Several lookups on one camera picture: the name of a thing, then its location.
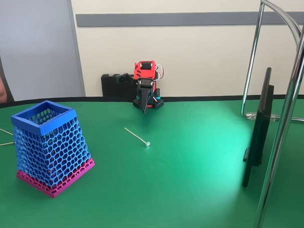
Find white thin stick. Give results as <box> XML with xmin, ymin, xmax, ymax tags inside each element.
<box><xmin>124</xmin><ymin>126</ymin><xmax>151</xmax><ymax>150</ymax></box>

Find blue pink honeycomb basket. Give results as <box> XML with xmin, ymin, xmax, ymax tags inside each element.
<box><xmin>10</xmin><ymin>98</ymin><xmax>97</xmax><ymax>200</ymax></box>

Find black plastic tool case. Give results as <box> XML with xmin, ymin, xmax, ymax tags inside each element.
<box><xmin>101</xmin><ymin>72</ymin><xmax>139</xmax><ymax>98</ymax></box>

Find green table cloth black edge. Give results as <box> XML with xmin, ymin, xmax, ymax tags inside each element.
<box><xmin>0</xmin><ymin>88</ymin><xmax>304</xmax><ymax>228</ymax></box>

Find clear plastic clip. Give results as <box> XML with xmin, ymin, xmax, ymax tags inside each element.
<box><xmin>245</xmin><ymin>110</ymin><xmax>280</xmax><ymax>123</ymax></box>

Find black monitor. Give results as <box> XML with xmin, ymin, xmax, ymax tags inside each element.
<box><xmin>237</xmin><ymin>66</ymin><xmax>279</xmax><ymax>189</ymax></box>

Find chrome tube stand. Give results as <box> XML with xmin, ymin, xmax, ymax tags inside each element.
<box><xmin>237</xmin><ymin>0</ymin><xmax>304</xmax><ymax>228</ymax></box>

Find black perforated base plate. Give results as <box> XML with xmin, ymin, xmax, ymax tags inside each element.
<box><xmin>132</xmin><ymin>96</ymin><xmax>165</xmax><ymax>111</ymax></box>

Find red white wrist servo cable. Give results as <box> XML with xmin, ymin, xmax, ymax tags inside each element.
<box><xmin>155</xmin><ymin>64</ymin><xmax>166</xmax><ymax>81</ymax></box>

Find grey wall rail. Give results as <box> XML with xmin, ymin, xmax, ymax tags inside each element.
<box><xmin>75</xmin><ymin>5</ymin><xmax>304</xmax><ymax>32</ymax></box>

